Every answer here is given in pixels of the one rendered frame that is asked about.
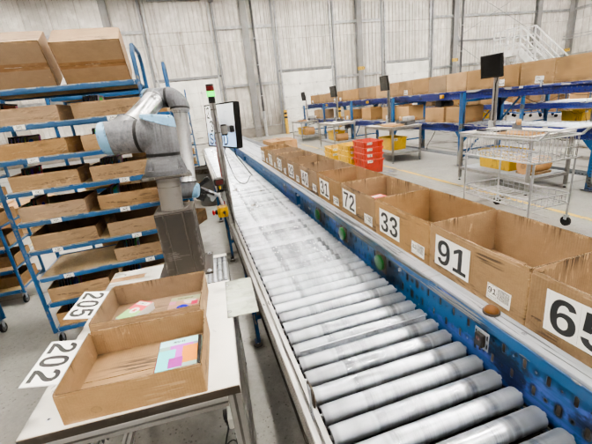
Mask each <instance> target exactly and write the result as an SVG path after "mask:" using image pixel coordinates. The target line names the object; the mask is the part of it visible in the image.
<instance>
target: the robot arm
mask: <svg viewBox="0 0 592 444"><path fill-rule="evenodd" d="M140 94H141V95H140V100H139V101H138V102H137V103H136V104H135V105H134V106H133V107H132V108H131V109H130V110H129V111H128V112H127V113H126V114H125V115H118V116H116V117H115V118H114V119H113V120H112V121H108V122H98V123H97V125H96V129H95V132H96V137H97V141H98V144H99V146H100V149H101V150H102V151H103V152H104V153H106V154H107V155H118V154H130V153H141V152H145V153H146V158H147V161H146V166H145V170H144V173H145V176H146V177H160V176H168V175H176V174H184V173H187V172H188V170H190V172H191V173H192V176H188V177H180V184H181V194H182V199H187V198H196V199H197V200H200V201H204V199H205V198H206V194H207V196H208V197H210V198H211V201H212V202H213V201H214V200H215V198H216V197H217V196H218V197H221V195H220V194H218V193H216V192H214V191H212V190H209V189H207V188H204V187H201V186H203V185H204V184H205V183H206V182H208V181H209V180H210V179H209V177H208V176H206V177H204V178H203V179H202V180H201V181H200V182H198V183H196V174H195V166H194V159H193V152H192V143H191V136H190V129H189V115H188V112H189V110H190V107H189V102H188V101H187V99H186V98H185V96H184V95H183V94H182V93H181V92H179V91H178V90H176V89H174V88H173V87H159V88H146V89H143V90H142V91H141V93H140ZM165 107H170V111H171V112H173V114H174V117H172V116H171V115H157V113H158V112H159V111H160V109H161V108H165Z"/></svg>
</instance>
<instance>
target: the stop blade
mask: <svg viewBox="0 0 592 444"><path fill-rule="evenodd" d="M425 318H426V316H425V315H421V316H418V317H414V318H411V319H408V320H405V321H402V322H397V323H393V324H390V325H387V326H384V327H380V328H378V329H372V330H369V331H366V332H363V333H359V334H357V335H354V336H350V337H345V338H342V339H338V340H336V341H333V342H329V343H326V344H321V345H317V346H315V347H311V348H308V349H306V350H302V351H300V356H301V357H302V356H306V355H308V354H312V353H315V352H320V351H323V350H326V349H329V348H332V347H336V346H339V345H341V344H347V343H350V342H353V341H356V340H360V339H362V338H365V337H370V336H374V335H377V334H380V333H383V332H386V331H389V330H392V329H398V328H401V327H403V326H407V325H410V324H413V323H416V322H422V321H424V320H425Z"/></svg>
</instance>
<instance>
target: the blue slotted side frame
mask: <svg viewBox="0 0 592 444"><path fill-rule="evenodd" d="M243 154H244V155H245V156H246V161H247V164H249V165H250V166H251V167H252V168H253V169H255V170H256V172H257V173H259V174H260V175H261V176H262V177H263V178H264V179H265V180H267V181H268V182H270V184H272V185H273V186H274V187H275V188H277V189H278V190H279V192H281V193H283V195H285V196H286V197H287V198H289V200H291V202H293V203H294V204H295V205H297V200H296V193H297V194H299V195H300V208H301V209H302V210H303V211H304V212H305V213H306V214H308V216H309V217H311V218H313V219H314V221H316V222H317V223H318V225H321V226H322V227H323V228H325V230H326V231H328V232H329V233H331V234H332V235H333V237H336V239H337V240H338V241H340V242H342V243H343V245H345V246H346V247H347V248H348V249H350V251H352V253H353V254H355V255H357V256H358V257H359V258H361V261H364V262H365V263H367V266H370V267H371V269H374V271H373V272H375V271H376V272H377V273H378V274H379V275H381V277H380V278H385V279H386V281H388V285H393V286H394V287H395V288H396V289H397V291H396V292H401V293H402V294H403V296H404V295H405V296H406V299H405V300H411V301H412V302H413V304H416V307H415V310H416V309H422V310H423V311H424V313H427V316H426V319H434V320H435V321H436V322H437V323H438V324H439V326H438V330H441V329H445V330H446V331H447V332H448V333H449V334H452V337H451V339H452V342H451V343H453V342H456V341H458V342H461V343H462V344H463V345H465V346H466V347H467V350H466V352H467V355H466V356H469V355H471V354H474V355H477V356H478V357H479V358H480V359H482V360H483V361H484V363H483V367H484V369H483V371H486V370H489V369H492V370H494V371H495V372H497V373H498V374H500V375H501V377H502V379H501V380H502V386H501V388H498V389H496V390H494V391H497V390H500V389H503V388H506V387H508V386H510V387H514V388H516V389H517V390H518V391H519V392H522V398H523V402H524V403H523V406H522V407H520V408H517V409H516V410H517V411H519V410H521V409H524V408H526V407H529V406H531V405H534V406H536V407H538V408H540V409H541V410H542V411H544V412H545V413H546V415H547V416H546V417H547V418H548V426H547V427H546V428H545V429H543V430H540V431H539V432H540V433H546V432H548V431H550V430H552V429H554V428H557V427H558V428H563V429H565V430H566V431H568V432H569V433H570V434H572V435H573V437H574V440H575V442H576V444H592V414H591V412H592V391H590V390H589V389H588V388H586V387H584V386H583V385H581V384H580V383H579V382H577V381H576V380H575V379H573V378H572V377H570V376H569V375H567V374H565V373H564V372H562V371H561V370H560V369H558V368H557V367H555V366H554V365H553V364H551V363H550V362H548V361H547V360H545V359H544V358H542V357H541V356H539V355H538V354H536V353H535V352H533V351H532V350H531V349H530V348H528V347H527V346H525V345H524V344H522V343H520V342H519V341H517V340H516V339H515V338H513V337H511V336H510V335H508V334H507V333H506V332H505V331H503V330H502V329H500V328H499V327H497V326H496V325H494V324H493V323H491V322H489V321H488V320H486V319H485V318H484V317H483V316H482V315H480V314H478V313H477V312H475V311H474V310H472V309H471V308H470V307H468V306H466V305H465V304H463V303H462V302H461V301H460V300H458V299H457V298H455V297H454V296H452V295H451V294H449V293H448V292H446V291H444V290H443V289H441V288H440V287H439V286H437V285H436V284H435V283H433V282H432V281H430V280H429V279H427V278H426V277H424V276H423V275H421V274H420V273H418V272H417V271H415V270H414V269H413V268H412V267H410V266H409V265H407V264H406V263H404V262H402V261H401V260H399V259H398V258H397V257H395V256H394V255H392V254H390V253H389V252H388V251H387V250H385V249H384V248H382V247H381V246H379V245H378V244H376V243H375V242H373V241H372V240H370V239H368V238H367V237H366V236H365V235H364V234H362V233H360V232H359V231H357V230H356V229H354V228H353V227H352V226H350V225H348V224H347V223H345V222H344V221H343V220H342V219H340V218H339V217H337V216H336V215H334V214H333V213H331V212H330V211H328V210H326V209H325V208H323V207H322V206H321V205H319V204H318V203H317V202H315V201H314V200H312V199H311V198H309V197H308V196H306V195H305V194H303V193H302V192H300V191H299V190H297V189H296V188H295V187H294V186H292V185H291V184H289V183H288V182H286V181H284V180H283V179H281V178H280V177H279V176H277V175H276V174H274V173H272V172H271V171H270V170H269V169H267V168H266V167H264V166H263V165H261V164H260V163H258V162H257V161H255V160H254V159H252V158H250V157H249V156H248V155H247V154H246V153H244V152H242V151H241V150H239V149H236V155H237V156H239V157H240V158H241V159H242V160H243V161H244V156H243ZM263 169H264V170H263ZM311 206H312V207H311ZM315 207H317V208H319V209H320V210H321V216H322V222H321V221H319V220H317V219H316V217H315V209H316V208H315ZM310 211H311V212H310ZM324 215H325V217H324ZM332 222H333V223H332ZM340 224H341V225H342V226H344V227H345V228H346V229H347V240H348V243H346V242H345V241H344V240H341V238H340V237H339V228H340ZM327 226H328V227H327ZM335 232H336V233H335ZM356 237H357V240H356ZM368 249H369V250H368ZM376 250H378V251H379V252H380V253H382V254H383V255H385V256H386V258H387V275H386V274H384V273H383V272H382V271H381V270H378V269H377V268H376V266H375V263H374V257H375V256H376ZM359 251H360V253H359ZM374 251H375V254H374ZM372 260H373V263H372ZM389 261H390V266H389ZM394 267H395V268H394ZM398 268H401V270H402V271H399V273H398ZM407 274H408V280H407ZM394 277H395V282H394ZM417 281H418V288H417ZM407 289H408V290H407ZM428 289H429V296H428ZM411 291H413V297H412V295H411ZM440 298H441V304H440ZM422 299H423V305H422ZM453 307H454V308H455V315H453ZM433 308H434V313H433ZM446 317H447V319H448V321H447V324H446ZM468 318H469V319H470V326H468ZM476 325H477V326H478V327H479V328H480V329H482V330H483V331H486V333H487V334H489V335H490V337H489V346H488V352H486V351H483V349H482V348H480V349H481V350H479V349H478V346H477V347H476V348H475V346H474V337H475V327H476ZM453 326H454V327H453ZM459 328H461V335H459ZM467 337H468V338H467ZM493 340H494V341H493ZM503 344H504V345H505V346H506V347H505V353H504V352H503V351H502V345H503ZM492 354H493V355H494V357H493V362H492V360H491V357H492ZM524 359H526V361H527V365H526V369H525V368H524V367H523V360H524ZM501 364H502V365H501ZM511 368H512V369H513V370H514V373H513V378H512V377H511V376H510V370H511ZM483 371H482V372H483ZM548 376H549V377H550V378H551V386H550V387H548V385H547V384H546V382H547V377H548ZM522 381H523V382H522ZM532 386H535V388H536V392H535V395H533V394H532V392H531V391H532ZM561 390H562V391H563V393H562V391H561ZM576 396H577V397H578V398H579V399H580V402H579V407H578V408H576V407H575V406H574V399H575V397H576ZM545 399H546V401H547V402H546V401H545ZM558 405H559V406H560V408H561V412H560V416H559V415H558V414H557V412H556V411H557V406H558ZM572 421H573V422H572ZM586 428H588V429H589V430H590V432H591V433H590V437H589V439H587V438H586V437H585V432H586Z"/></svg>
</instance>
